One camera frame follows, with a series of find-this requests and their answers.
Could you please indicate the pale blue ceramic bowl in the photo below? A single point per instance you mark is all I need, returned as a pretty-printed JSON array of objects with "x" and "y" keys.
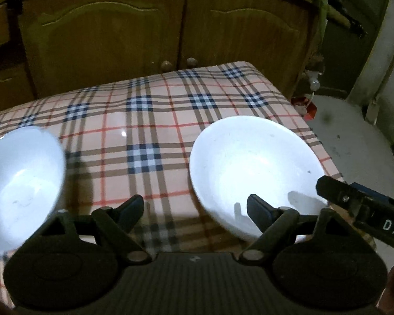
[{"x": 23, "y": 183}]

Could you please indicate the white ceramic bowl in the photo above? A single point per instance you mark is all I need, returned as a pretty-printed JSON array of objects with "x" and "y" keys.
[{"x": 252, "y": 160}]

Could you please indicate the green door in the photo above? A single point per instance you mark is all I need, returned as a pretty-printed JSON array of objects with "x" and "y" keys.
[{"x": 351, "y": 55}]

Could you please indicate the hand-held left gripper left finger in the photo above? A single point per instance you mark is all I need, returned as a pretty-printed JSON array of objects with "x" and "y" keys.
[{"x": 131, "y": 208}]

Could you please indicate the small white bottle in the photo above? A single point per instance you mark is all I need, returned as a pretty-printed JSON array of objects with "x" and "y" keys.
[{"x": 314, "y": 82}]

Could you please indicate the plaid tablecloth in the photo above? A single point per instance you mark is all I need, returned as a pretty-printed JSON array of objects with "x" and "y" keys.
[{"x": 128, "y": 121}]

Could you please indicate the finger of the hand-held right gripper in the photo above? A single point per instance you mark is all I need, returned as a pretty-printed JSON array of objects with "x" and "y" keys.
[
  {"x": 335, "y": 192},
  {"x": 371, "y": 194}
]

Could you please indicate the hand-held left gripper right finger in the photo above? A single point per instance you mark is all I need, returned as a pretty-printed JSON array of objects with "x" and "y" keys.
[{"x": 259, "y": 209}]

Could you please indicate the wooden kitchen cabinet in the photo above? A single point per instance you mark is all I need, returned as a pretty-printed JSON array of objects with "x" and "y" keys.
[{"x": 118, "y": 32}]

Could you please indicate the red plastic item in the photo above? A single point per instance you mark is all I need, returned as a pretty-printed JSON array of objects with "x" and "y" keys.
[{"x": 307, "y": 108}]

